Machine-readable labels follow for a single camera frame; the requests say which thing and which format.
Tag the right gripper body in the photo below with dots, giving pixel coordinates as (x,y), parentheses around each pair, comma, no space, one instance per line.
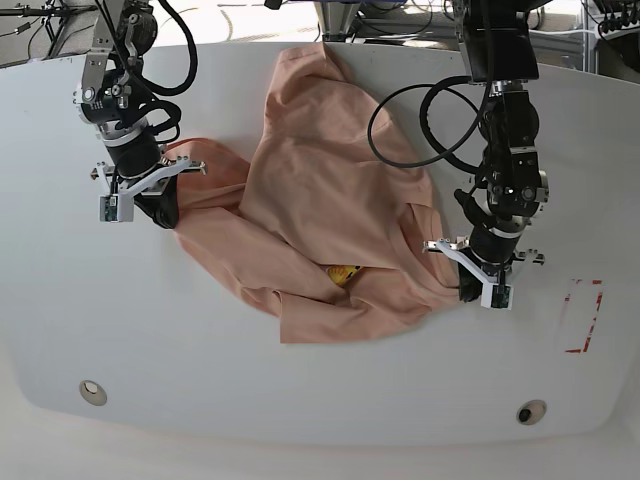
(139,167)

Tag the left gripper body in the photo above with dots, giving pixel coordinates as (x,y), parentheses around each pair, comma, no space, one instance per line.
(488,253)

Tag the peach pink T-shirt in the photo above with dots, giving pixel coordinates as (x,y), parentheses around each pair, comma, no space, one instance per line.
(313,229)

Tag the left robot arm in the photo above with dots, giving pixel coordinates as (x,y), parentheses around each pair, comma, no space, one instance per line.
(508,185)

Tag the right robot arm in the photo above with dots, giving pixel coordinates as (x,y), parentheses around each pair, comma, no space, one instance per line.
(131,112)

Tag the red tape rectangle marking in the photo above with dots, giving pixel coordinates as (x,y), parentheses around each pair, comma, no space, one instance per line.
(579,314)

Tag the right round table grommet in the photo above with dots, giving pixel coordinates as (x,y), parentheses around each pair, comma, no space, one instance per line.
(531,412)

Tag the round table grommet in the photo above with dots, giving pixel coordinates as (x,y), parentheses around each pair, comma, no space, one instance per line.
(531,412)
(93,393)

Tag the black tripod stand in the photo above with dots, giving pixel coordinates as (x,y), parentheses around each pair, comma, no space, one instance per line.
(52,16)

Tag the left round table grommet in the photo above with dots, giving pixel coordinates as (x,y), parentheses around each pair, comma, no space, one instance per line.
(93,393)

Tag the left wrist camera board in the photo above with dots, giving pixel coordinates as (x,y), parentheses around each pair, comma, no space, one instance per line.
(497,296)

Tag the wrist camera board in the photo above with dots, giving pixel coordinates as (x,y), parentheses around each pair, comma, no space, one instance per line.
(497,296)
(116,208)

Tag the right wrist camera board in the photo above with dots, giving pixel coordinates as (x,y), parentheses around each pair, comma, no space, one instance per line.
(116,208)

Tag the grey metal centre post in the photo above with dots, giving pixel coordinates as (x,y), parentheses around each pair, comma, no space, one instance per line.
(335,18)

